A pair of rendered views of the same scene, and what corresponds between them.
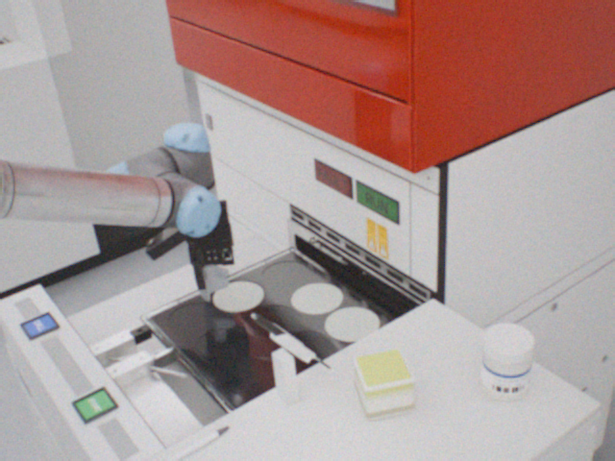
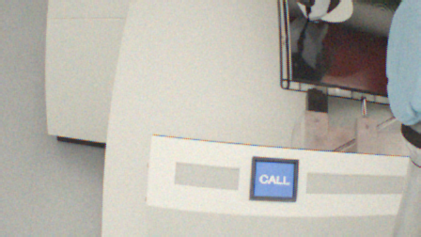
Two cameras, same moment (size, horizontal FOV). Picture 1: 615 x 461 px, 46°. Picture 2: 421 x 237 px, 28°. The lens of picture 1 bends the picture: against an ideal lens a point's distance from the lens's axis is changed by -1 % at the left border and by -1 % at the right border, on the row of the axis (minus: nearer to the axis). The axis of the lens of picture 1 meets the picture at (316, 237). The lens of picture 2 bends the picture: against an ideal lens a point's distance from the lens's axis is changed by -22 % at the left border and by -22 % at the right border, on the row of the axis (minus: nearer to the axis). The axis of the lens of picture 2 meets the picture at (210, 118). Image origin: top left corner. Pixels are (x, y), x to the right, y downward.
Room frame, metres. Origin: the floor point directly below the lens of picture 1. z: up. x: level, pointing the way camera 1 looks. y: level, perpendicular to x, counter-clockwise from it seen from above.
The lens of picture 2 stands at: (0.82, 1.07, 1.94)
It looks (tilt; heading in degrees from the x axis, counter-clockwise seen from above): 56 degrees down; 299
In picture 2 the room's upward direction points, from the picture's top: 10 degrees clockwise
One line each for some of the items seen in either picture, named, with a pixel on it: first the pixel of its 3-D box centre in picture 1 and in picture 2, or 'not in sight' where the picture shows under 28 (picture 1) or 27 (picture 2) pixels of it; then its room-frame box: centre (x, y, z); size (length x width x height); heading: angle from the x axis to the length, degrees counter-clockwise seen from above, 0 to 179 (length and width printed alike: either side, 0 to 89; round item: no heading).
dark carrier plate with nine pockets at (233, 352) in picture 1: (271, 322); (382, 12); (1.08, 0.10, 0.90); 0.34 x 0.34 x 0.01; 34
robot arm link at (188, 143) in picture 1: (187, 157); not in sight; (1.16, 0.21, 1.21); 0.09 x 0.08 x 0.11; 131
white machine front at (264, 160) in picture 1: (302, 190); not in sight; (1.37, 0.02, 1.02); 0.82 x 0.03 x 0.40; 34
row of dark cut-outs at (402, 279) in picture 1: (353, 249); not in sight; (1.21, -0.07, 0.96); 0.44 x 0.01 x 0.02; 34
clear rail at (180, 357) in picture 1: (186, 365); (395, 102); (0.98, 0.25, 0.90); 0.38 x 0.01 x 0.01; 34
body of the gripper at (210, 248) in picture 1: (208, 233); not in sight; (1.17, 0.20, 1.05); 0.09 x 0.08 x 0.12; 94
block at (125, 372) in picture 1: (130, 370); (365, 148); (0.98, 0.35, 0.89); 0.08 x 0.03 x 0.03; 124
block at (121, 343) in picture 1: (111, 348); (314, 143); (1.05, 0.40, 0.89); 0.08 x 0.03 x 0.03; 124
